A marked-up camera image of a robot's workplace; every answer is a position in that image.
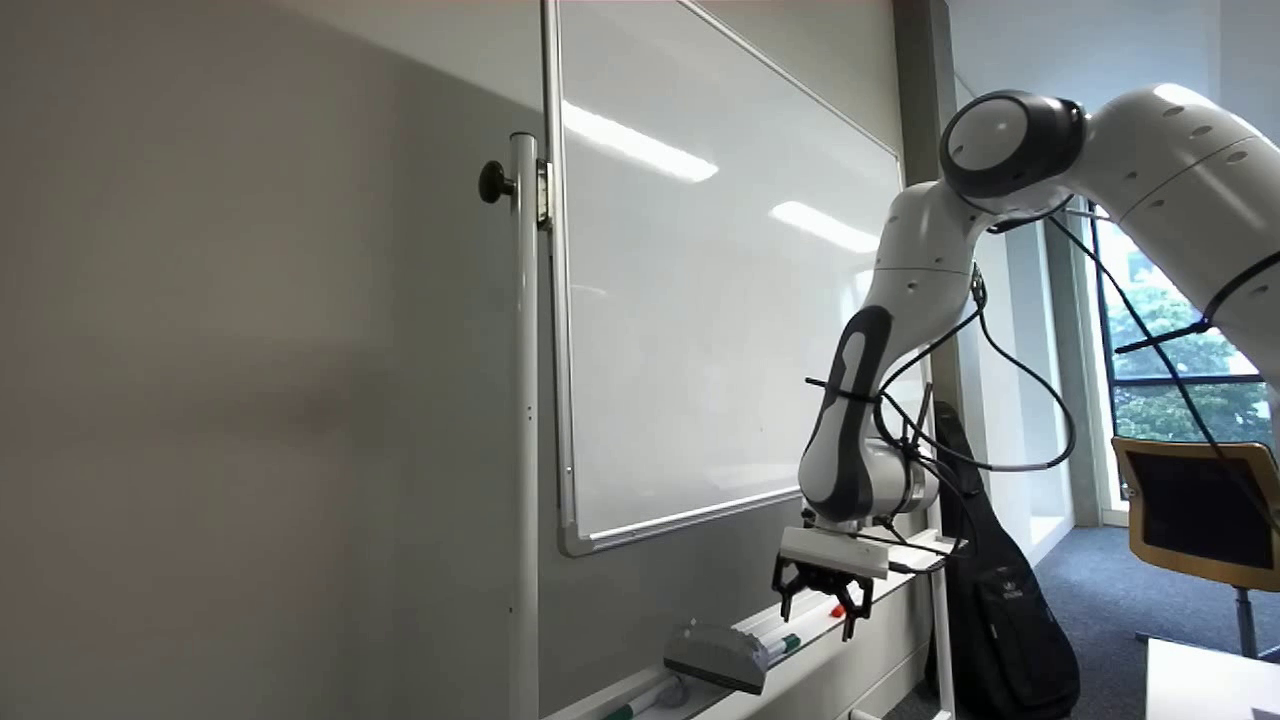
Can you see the white marker tray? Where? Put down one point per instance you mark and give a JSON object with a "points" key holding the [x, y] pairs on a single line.
{"points": [[802, 654]]}

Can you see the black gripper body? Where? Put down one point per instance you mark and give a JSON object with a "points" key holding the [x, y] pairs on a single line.
{"points": [[824, 577]]}

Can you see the white table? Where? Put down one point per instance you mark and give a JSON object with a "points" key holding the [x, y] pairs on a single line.
{"points": [[1214, 680]]}

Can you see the red whiteboard marker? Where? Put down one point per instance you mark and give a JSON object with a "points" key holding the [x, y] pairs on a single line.
{"points": [[838, 614]]}

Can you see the wooden framed chair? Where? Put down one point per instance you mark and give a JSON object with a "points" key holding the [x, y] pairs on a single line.
{"points": [[1203, 515]]}

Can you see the white whiteboard stand post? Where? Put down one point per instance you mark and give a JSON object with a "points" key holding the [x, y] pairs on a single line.
{"points": [[942, 641], [527, 400]]}

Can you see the black guitar bag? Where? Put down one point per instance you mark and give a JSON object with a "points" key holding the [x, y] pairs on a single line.
{"points": [[1007, 614]]}

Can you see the green whiteboard marker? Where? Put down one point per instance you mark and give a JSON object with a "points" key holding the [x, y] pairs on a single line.
{"points": [[787, 645]]}

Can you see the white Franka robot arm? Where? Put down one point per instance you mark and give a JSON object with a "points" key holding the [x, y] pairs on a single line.
{"points": [[1175, 175]]}

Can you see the grey whiteboard eraser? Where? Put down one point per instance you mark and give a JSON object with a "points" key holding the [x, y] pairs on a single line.
{"points": [[714, 656]]}

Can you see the large whiteboard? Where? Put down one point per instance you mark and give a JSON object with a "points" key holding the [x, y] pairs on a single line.
{"points": [[695, 332]]}

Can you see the window with green trees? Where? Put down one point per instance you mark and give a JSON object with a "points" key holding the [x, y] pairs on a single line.
{"points": [[1203, 393]]}

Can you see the black stand knob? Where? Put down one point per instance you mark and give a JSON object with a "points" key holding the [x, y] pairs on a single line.
{"points": [[493, 181]]}

